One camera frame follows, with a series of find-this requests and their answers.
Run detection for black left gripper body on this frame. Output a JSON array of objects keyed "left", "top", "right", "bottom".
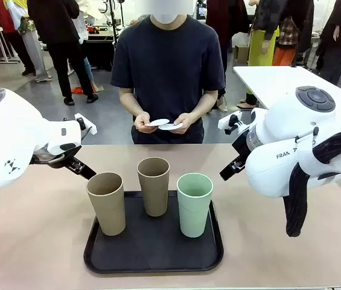
[{"left": 30, "top": 147, "right": 86, "bottom": 176}]

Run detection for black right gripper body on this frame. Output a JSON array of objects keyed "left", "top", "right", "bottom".
[{"left": 231, "top": 130, "right": 251, "bottom": 166}]

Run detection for brown tall cup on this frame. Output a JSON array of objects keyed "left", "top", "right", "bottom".
[
  {"left": 136, "top": 156, "right": 171, "bottom": 218},
  {"left": 86, "top": 172, "right": 127, "bottom": 236}
]

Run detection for light green tall cup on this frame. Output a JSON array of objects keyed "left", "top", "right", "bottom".
[{"left": 176, "top": 172, "right": 214, "bottom": 238}]

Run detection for person's right forearm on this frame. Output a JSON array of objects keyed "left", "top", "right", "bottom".
[{"left": 118, "top": 87, "right": 144, "bottom": 120}]

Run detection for person's left forearm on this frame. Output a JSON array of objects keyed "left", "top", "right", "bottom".
[{"left": 188, "top": 89, "right": 218, "bottom": 120}]

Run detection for person's left hand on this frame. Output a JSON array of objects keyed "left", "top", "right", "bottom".
[{"left": 172, "top": 112, "right": 201, "bottom": 135}]

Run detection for person's right hand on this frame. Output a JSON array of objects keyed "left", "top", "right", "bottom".
[{"left": 133, "top": 111, "right": 159, "bottom": 134}]

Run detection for white table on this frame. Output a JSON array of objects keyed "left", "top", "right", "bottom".
[{"left": 232, "top": 65, "right": 341, "bottom": 110}]

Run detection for cardboard box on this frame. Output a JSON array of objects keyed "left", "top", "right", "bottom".
[{"left": 233, "top": 44, "right": 249, "bottom": 64}]

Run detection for mannequin with yellow skirt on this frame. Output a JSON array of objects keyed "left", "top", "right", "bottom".
[{"left": 238, "top": 0, "right": 281, "bottom": 110}]

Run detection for mannequin with orange trousers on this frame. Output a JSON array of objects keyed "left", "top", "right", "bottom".
[{"left": 272, "top": 16, "right": 299, "bottom": 66}]

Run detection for black plastic tray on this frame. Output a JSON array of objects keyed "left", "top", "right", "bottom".
[{"left": 83, "top": 189, "right": 225, "bottom": 275}]

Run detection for dark workbench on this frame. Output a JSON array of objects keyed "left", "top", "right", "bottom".
[{"left": 84, "top": 33, "right": 117, "bottom": 72}]

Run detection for person in dark T-shirt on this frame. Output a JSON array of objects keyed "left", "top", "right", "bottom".
[{"left": 110, "top": 0, "right": 227, "bottom": 145}]

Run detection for person in black clothes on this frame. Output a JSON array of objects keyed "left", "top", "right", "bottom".
[{"left": 27, "top": 0, "right": 99, "bottom": 106}]

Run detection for mannequin in dark red dress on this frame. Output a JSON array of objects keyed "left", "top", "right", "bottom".
[{"left": 205, "top": 0, "right": 249, "bottom": 73}]

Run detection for black tripod stand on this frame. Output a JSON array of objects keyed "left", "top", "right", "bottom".
[{"left": 106, "top": 0, "right": 121, "bottom": 49}]

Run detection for mannequin in black outfit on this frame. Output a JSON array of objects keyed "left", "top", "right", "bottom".
[{"left": 316, "top": 0, "right": 341, "bottom": 85}]

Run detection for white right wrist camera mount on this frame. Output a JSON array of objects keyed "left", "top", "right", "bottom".
[{"left": 217, "top": 111, "right": 257, "bottom": 135}]

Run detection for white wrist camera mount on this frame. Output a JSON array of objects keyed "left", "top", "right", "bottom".
[
  {"left": 217, "top": 111, "right": 257, "bottom": 135},
  {"left": 74, "top": 113, "right": 98, "bottom": 136}
]

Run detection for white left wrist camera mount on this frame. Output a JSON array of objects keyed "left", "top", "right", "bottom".
[{"left": 74, "top": 113, "right": 98, "bottom": 136}]

